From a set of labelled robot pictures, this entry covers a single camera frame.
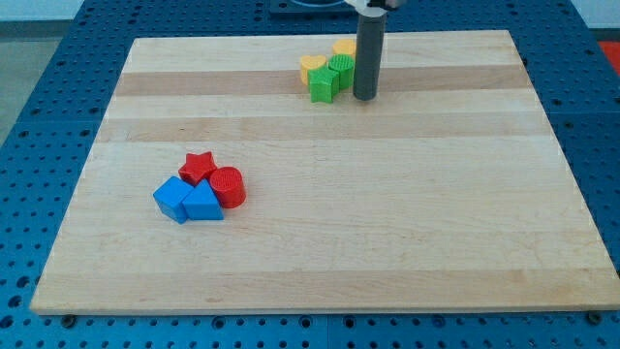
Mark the green star block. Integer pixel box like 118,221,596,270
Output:
308,66,340,104

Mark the red cylinder block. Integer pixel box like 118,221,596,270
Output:
209,167,246,208

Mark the blue cube block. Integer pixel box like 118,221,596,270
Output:
153,176,194,224

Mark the red star block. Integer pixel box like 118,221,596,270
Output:
178,151,218,186

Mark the yellow heart block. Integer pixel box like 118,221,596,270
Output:
299,55,326,85

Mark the yellow hexagon block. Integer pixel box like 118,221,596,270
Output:
332,39,357,59

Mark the green cylinder block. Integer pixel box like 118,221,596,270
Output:
328,54,356,90

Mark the blue triangle block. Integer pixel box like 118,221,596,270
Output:
182,179,224,220

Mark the wooden board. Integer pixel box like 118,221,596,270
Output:
30,30,619,315

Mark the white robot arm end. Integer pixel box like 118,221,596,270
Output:
344,0,407,17

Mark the grey cylindrical pointer tool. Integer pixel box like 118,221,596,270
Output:
353,12,388,102

